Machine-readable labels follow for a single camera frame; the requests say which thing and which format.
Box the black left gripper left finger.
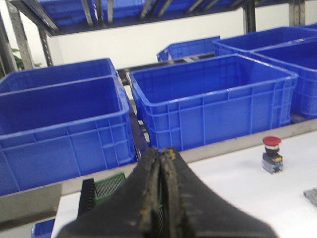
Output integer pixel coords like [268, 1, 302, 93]
[56, 147, 161, 238]

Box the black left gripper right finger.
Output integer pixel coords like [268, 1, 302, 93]
[159, 147, 277, 238]

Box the green board right rack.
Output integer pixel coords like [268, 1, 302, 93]
[94, 172, 126, 206]

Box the black slotted board rack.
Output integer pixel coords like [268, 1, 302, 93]
[77, 178, 95, 217]

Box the red emergency stop button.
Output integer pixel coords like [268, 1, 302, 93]
[262, 136, 283, 174]

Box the blue plastic crate centre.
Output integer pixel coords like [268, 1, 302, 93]
[129, 55, 298, 151]

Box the blue plastic crate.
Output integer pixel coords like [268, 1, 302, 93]
[250, 41, 317, 119]
[129, 55, 298, 151]
[0, 76, 136, 195]

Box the grey metal clamp block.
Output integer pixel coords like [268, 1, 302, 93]
[303, 187, 317, 207]

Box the blue plastic crate left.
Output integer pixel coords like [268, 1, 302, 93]
[0, 76, 136, 195]

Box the blue crate far back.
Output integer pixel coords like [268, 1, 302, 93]
[157, 36, 220, 62]

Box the blue crate back right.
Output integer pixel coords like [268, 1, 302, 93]
[212, 26, 317, 56]

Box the blue crate back left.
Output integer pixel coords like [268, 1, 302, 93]
[0, 58, 117, 93]

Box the blue plastic crate right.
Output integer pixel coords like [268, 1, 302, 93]
[250, 41, 317, 119]

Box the blue crate upper shelf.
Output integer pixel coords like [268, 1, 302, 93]
[22, 0, 247, 30]

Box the metal shelf frame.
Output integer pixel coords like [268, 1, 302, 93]
[0, 0, 317, 75]

